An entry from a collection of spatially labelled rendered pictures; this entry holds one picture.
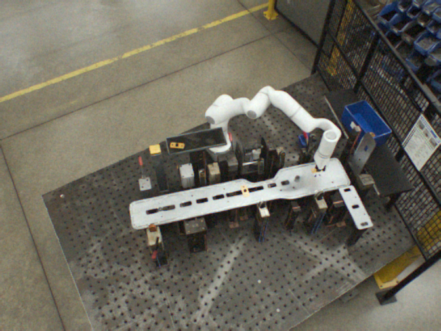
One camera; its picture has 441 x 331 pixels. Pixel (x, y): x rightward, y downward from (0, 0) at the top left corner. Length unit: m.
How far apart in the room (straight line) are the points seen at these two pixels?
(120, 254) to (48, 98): 2.47
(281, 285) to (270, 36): 3.39
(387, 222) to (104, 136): 2.71
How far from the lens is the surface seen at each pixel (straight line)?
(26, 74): 5.04
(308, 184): 2.50
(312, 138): 2.46
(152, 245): 2.23
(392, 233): 2.86
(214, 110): 2.50
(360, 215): 2.49
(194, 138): 2.45
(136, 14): 5.53
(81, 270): 2.66
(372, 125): 2.86
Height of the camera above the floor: 3.08
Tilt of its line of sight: 56 degrees down
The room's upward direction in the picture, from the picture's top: 1 degrees clockwise
